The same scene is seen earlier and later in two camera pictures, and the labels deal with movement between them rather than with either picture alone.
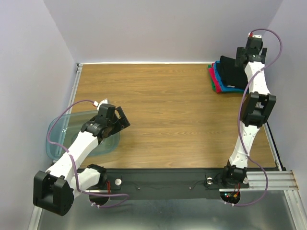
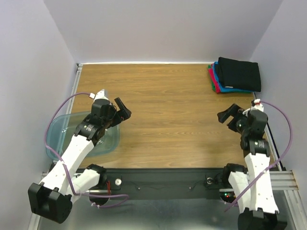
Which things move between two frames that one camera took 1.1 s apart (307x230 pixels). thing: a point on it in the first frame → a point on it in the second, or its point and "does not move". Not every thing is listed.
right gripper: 251,56 → 233,120
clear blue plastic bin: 66,128 does not move
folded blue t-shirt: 223,87 does not move
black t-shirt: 232,76 does not move
